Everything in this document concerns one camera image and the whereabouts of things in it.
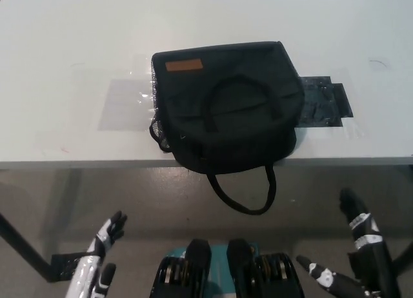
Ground grey clear tape patch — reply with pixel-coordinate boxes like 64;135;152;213
96;78;156;132

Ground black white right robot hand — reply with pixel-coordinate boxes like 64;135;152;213
296;187;401;298

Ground robot legs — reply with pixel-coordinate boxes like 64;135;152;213
147;237;305;298

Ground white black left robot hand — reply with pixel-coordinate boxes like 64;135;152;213
65;210;128;298

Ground black tape patch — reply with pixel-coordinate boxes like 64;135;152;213
295;74;354;129

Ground black soft travel bag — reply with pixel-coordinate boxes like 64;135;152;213
148;39;307;216

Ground black metal table leg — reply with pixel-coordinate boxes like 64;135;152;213
0;210;55;283

